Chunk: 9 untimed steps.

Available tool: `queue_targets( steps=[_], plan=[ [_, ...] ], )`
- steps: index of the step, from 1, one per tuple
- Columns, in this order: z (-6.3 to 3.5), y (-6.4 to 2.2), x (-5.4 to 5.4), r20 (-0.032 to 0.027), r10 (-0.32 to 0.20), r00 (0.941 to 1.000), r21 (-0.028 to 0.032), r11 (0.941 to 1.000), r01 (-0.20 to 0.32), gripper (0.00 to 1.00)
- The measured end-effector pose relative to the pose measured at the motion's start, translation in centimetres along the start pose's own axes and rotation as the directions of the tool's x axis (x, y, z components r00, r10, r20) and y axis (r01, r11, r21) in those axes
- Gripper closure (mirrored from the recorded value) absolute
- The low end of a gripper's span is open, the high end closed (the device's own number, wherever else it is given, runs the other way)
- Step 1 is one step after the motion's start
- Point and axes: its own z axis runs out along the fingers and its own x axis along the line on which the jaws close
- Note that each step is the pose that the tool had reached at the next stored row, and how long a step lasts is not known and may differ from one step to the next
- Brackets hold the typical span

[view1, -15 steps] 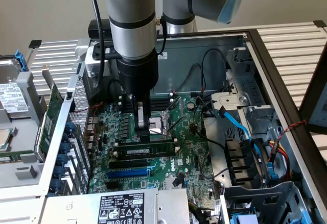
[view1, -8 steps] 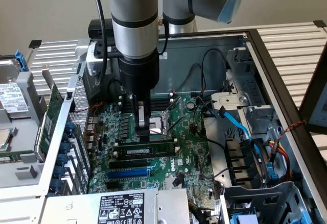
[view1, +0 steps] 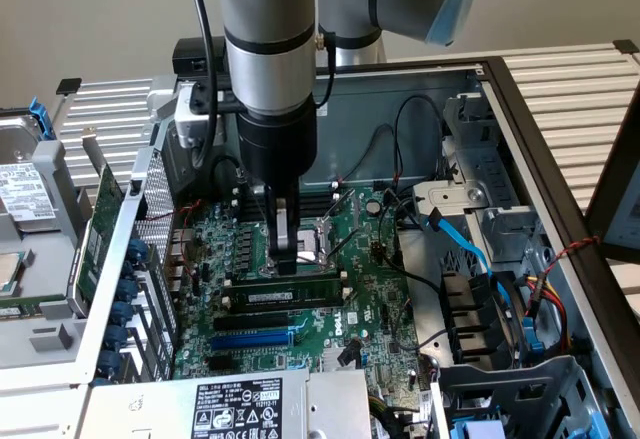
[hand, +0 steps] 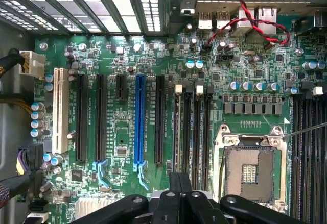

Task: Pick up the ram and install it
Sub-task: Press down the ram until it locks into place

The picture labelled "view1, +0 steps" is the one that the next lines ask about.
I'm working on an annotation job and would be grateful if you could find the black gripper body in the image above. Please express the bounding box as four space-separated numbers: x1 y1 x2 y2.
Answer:
237 101 320 188

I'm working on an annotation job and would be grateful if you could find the green RAM stick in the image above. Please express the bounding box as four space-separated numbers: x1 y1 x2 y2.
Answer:
221 276 345 313
0 296 69 320

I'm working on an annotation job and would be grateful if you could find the thin metal locking lever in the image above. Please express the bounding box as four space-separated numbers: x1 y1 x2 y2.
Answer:
247 184 270 228
327 226 374 263

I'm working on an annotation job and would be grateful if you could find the CPU socket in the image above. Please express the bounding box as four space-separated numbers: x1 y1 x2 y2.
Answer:
262 221 334 275

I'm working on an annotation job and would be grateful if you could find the open grey PC case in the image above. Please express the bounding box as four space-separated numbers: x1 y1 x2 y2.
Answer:
74 56 640 439

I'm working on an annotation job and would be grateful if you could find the metal socket cover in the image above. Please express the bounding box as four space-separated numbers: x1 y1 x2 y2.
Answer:
319 187 362 260

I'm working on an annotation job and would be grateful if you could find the silver rear port stack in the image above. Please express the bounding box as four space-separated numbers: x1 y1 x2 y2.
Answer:
168 228 195 295

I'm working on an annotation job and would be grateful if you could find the long black expansion slot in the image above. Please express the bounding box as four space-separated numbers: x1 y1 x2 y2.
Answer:
213 311 290 334

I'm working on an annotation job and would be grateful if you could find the green Dell motherboard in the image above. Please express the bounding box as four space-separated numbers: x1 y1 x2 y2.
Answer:
172 186 424 430

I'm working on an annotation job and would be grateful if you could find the blue expansion slot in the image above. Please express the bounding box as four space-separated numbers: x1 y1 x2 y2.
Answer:
209 329 295 353

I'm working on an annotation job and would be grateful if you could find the black box with port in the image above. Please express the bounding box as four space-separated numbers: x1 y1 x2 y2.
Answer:
172 36 229 74

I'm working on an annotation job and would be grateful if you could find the small silver heatsink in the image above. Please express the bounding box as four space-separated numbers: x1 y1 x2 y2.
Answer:
321 346 364 371

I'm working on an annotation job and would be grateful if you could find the black plastic connector latch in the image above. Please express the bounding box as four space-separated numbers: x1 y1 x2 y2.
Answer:
338 337 362 368

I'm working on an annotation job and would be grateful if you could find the green graphics card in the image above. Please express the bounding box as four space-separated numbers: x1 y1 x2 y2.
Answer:
66 126 129 316

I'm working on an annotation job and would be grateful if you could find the silver metal disk bay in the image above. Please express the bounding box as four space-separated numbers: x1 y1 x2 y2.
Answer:
442 92 549 280

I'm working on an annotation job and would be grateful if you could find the grey parts rack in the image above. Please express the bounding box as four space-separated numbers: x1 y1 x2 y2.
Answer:
0 136 94 370

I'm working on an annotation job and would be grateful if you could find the silver power supply with label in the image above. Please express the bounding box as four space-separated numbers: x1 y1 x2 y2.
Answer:
88 368 374 439

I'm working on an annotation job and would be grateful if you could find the blue hard disk carrier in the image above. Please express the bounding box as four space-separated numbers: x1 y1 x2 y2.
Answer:
28 96 55 141

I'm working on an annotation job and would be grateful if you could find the silver hard disk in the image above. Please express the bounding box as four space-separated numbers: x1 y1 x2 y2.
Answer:
0 113 56 233

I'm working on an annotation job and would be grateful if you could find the silver CPU chip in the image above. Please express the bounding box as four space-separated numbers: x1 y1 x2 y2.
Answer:
0 250 25 296

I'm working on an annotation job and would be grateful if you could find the blue plastic clip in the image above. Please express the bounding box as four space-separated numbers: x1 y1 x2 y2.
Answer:
522 316 546 356

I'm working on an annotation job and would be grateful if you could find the blue plastic drive caddy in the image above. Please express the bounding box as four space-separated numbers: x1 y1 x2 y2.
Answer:
448 417 507 439

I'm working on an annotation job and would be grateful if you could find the grey perforated disk cage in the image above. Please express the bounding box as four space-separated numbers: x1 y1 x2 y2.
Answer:
429 354 616 439

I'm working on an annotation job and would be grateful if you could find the black framed side panel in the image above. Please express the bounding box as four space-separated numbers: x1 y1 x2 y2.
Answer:
583 93 640 320

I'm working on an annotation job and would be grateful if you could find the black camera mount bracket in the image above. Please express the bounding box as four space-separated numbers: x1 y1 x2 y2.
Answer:
189 78 246 116

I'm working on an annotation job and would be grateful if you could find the black wire with plug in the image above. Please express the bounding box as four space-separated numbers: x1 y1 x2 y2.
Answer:
212 155 246 210

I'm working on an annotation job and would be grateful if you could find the red black wire pair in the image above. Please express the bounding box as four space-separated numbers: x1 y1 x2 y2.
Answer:
337 122 401 185

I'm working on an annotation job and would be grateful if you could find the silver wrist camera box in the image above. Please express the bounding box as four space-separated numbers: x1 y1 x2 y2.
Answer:
174 81 214 150

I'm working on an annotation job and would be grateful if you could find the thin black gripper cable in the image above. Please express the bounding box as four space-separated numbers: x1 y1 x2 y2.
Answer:
314 31 337 110

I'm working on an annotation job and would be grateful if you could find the thin red wire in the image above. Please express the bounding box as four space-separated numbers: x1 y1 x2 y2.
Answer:
148 200 205 225

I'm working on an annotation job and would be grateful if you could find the thick black wire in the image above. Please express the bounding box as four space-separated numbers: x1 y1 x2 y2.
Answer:
377 186 444 293

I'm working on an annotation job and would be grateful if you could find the black looped wire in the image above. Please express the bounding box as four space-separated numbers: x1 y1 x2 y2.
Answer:
391 94 447 195

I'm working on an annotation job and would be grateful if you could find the thin black wire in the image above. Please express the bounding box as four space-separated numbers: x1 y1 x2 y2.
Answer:
391 298 441 355

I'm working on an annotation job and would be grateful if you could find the thick black camera cable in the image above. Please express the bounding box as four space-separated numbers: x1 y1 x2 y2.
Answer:
181 0 224 166

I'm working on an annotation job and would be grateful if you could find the blue flat data wire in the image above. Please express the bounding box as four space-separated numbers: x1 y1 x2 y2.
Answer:
424 207 501 280

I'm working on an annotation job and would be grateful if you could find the yellow red black wire bundle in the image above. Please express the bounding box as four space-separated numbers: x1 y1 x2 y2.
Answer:
517 272 574 355

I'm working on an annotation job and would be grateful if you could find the red black twisted wire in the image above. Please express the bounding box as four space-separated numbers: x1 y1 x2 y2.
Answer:
547 235 603 266

